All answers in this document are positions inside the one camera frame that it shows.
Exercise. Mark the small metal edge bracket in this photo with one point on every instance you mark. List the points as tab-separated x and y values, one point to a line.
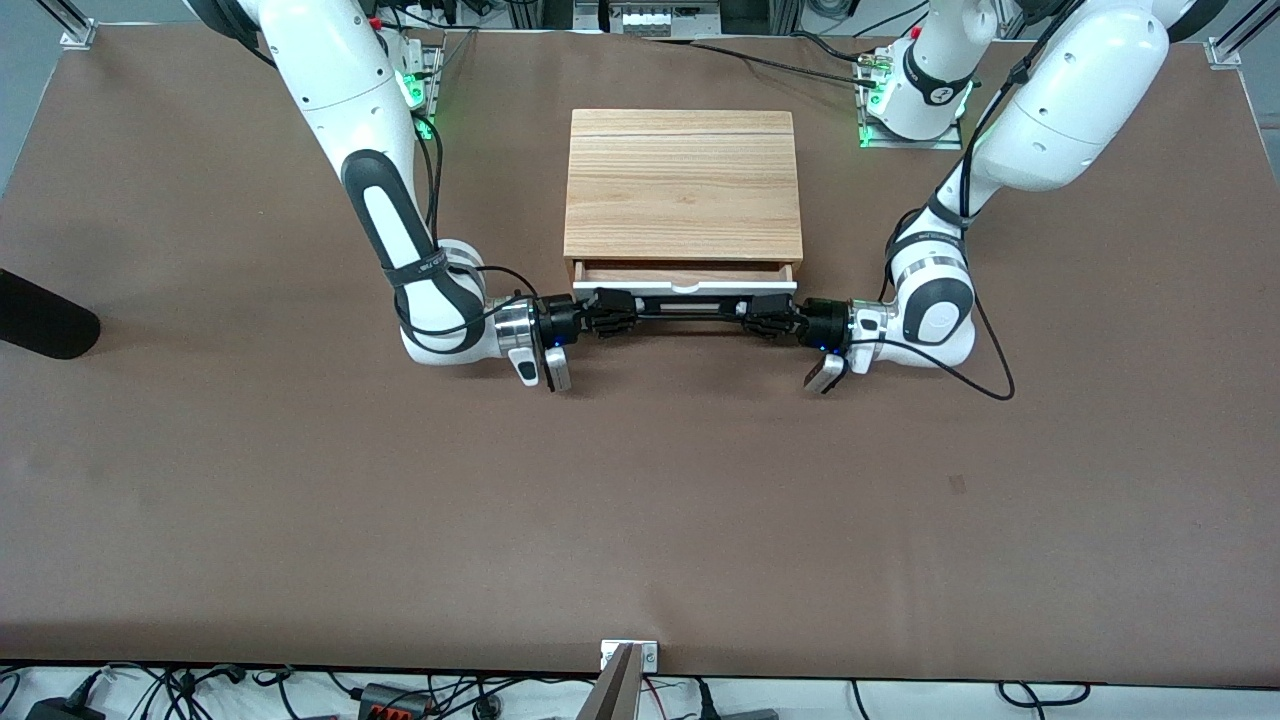
650	657

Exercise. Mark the white power strip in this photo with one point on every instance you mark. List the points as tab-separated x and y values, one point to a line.
655	18

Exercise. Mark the white-front wooden drawer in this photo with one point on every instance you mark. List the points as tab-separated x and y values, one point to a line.
690	273

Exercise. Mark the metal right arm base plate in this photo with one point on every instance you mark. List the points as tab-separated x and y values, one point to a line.
432	75

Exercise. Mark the aluminium corner bracket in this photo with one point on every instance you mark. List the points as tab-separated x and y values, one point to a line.
1225	52
78	35

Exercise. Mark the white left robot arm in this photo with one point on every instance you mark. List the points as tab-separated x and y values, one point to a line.
1070	100

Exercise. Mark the light wooden drawer cabinet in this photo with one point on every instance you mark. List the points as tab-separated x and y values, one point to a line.
680	180

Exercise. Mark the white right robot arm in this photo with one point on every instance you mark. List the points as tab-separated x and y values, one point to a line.
330	80

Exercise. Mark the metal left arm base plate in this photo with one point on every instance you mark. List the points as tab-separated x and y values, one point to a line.
945	143

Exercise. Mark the black rounded object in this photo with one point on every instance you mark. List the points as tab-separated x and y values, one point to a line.
40	320

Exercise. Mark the black connector block orange levers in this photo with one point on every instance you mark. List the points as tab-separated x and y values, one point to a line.
395	705

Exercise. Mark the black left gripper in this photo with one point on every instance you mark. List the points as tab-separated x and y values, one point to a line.
826	323

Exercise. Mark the black power adapter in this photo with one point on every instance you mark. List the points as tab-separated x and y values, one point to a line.
60	711

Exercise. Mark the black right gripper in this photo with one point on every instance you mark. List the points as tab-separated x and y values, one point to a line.
560	321

